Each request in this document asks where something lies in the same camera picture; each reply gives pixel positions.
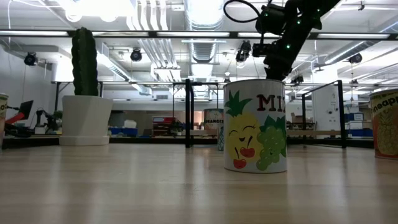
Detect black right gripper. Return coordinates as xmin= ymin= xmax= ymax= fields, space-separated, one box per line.
xmin=251 ymin=33 xmax=300 ymax=82

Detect white mixed fruit can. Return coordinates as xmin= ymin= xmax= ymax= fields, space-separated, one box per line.
xmin=223 ymin=78 xmax=289 ymax=174

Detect small white oranges can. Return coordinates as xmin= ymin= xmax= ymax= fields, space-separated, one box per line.
xmin=203 ymin=108 xmax=224 ymax=131

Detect small teal patterned can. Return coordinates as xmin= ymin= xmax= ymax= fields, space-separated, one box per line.
xmin=216 ymin=124 xmax=225 ymax=152

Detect pineapple can orange label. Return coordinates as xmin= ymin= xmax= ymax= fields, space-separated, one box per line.
xmin=369 ymin=88 xmax=398 ymax=160

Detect tin can cream label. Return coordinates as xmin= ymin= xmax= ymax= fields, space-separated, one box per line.
xmin=0 ymin=93 xmax=9 ymax=147

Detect long linear ceiling light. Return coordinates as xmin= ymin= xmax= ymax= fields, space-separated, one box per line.
xmin=0 ymin=29 xmax=398 ymax=40

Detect blue storage bins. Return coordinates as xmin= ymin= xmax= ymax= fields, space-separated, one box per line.
xmin=348 ymin=112 xmax=374 ymax=138
xmin=108 ymin=127 xmax=139 ymax=137

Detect red tool chest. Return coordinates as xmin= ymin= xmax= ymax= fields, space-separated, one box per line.
xmin=152 ymin=116 xmax=175 ymax=136

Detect green cactus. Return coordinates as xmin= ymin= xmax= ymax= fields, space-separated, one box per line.
xmin=70 ymin=27 xmax=100 ymax=96

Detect white hexagonal plant pot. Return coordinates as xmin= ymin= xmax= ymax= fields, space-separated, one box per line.
xmin=58 ymin=95 xmax=114 ymax=147

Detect computer monitor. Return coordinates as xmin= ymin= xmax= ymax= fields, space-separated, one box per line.
xmin=17 ymin=100 xmax=34 ymax=116

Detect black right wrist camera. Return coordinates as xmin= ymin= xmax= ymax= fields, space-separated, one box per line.
xmin=255 ymin=2 xmax=286 ymax=35

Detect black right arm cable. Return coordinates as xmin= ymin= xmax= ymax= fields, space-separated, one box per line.
xmin=223 ymin=0 xmax=262 ymax=24

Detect silver ceiling duct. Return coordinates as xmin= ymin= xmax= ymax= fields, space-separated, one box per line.
xmin=183 ymin=0 xmax=228 ymax=63

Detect black aluminium table frame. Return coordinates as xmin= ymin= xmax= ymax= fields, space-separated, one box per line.
xmin=0 ymin=135 xmax=376 ymax=150

